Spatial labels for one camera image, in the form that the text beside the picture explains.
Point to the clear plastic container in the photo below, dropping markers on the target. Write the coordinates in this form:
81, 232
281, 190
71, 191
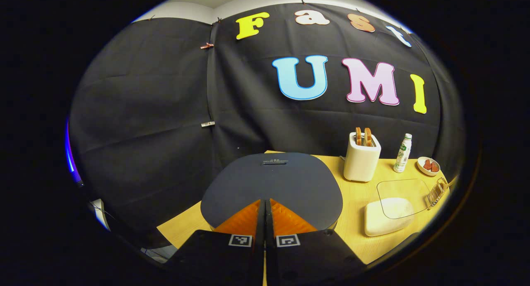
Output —
414, 191

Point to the white milk bottle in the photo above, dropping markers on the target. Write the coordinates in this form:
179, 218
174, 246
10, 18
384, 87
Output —
401, 157

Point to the black backdrop cloth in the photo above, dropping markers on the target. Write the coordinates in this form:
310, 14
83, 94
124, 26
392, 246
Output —
145, 112

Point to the red meat slice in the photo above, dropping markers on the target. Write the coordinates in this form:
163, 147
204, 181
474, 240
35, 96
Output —
434, 167
427, 164

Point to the red cloth clip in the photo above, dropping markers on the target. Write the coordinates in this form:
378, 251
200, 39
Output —
207, 46

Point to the white object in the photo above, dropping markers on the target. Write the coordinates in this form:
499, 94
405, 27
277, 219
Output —
100, 213

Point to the white toaster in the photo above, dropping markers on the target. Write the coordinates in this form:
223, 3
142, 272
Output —
360, 162

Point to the toast slice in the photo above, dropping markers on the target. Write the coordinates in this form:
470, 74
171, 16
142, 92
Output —
368, 136
358, 136

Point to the silver cloth clip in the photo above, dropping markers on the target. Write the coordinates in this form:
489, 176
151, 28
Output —
208, 123

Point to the dark grey rice cooker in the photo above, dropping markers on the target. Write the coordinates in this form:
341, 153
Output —
269, 186

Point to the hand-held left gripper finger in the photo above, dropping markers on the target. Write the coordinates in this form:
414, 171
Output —
260, 253
270, 257

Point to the white plate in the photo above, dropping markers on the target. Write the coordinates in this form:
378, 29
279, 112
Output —
421, 169

